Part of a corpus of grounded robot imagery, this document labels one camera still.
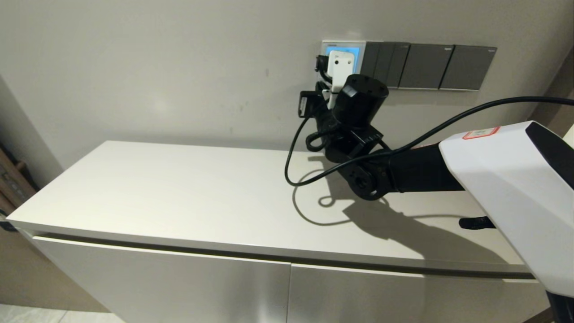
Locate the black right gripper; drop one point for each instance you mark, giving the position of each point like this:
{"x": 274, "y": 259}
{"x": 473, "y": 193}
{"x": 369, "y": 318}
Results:
{"x": 361, "y": 101}

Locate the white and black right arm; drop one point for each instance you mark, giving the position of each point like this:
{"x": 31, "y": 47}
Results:
{"x": 506, "y": 188}

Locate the white wall thermostat panel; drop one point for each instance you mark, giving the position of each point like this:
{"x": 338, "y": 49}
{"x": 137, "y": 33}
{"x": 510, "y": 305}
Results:
{"x": 358, "y": 54}

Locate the white cabinet door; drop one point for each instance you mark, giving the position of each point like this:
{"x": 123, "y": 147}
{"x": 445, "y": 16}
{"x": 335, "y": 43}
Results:
{"x": 403, "y": 300}
{"x": 170, "y": 287}

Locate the white sideboard cabinet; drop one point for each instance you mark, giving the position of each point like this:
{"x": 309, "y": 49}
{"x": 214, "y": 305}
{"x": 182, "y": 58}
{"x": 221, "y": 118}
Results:
{"x": 179, "y": 197}

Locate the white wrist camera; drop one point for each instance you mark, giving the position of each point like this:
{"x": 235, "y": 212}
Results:
{"x": 341, "y": 67}

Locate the grey triple rocker switch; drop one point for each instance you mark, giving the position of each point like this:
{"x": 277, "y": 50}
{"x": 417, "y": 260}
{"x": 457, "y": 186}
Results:
{"x": 385, "y": 56}

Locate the grey single wall switch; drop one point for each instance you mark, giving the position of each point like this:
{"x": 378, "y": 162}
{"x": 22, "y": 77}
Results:
{"x": 425, "y": 66}
{"x": 467, "y": 67}

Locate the brown door frame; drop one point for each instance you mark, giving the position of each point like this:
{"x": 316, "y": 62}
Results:
{"x": 558, "y": 80}

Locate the brown wooden slat frame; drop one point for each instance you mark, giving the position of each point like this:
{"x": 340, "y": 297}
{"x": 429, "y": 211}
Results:
{"x": 12, "y": 184}

